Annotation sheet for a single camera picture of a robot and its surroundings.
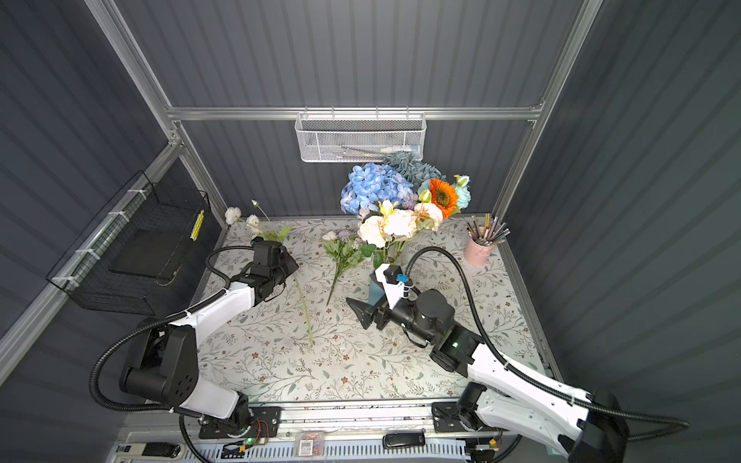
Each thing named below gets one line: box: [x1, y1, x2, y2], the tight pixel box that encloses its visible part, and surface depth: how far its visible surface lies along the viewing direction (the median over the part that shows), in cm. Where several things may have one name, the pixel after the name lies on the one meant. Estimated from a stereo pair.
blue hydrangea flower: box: [339, 162, 418, 215], surface depth 65 cm
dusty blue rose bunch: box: [383, 151, 447, 193], surface depth 84 cm
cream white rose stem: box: [357, 199, 418, 271], surface depth 62 cm
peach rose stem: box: [414, 189, 443, 232], surface depth 67 cm
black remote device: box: [382, 428, 426, 449], surface depth 70 cm
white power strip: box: [114, 441, 186, 460], surface depth 69 cm
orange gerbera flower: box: [429, 177, 459, 219], surface depth 73 cm
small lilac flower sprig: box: [322, 227, 365, 306], surface depth 104 cm
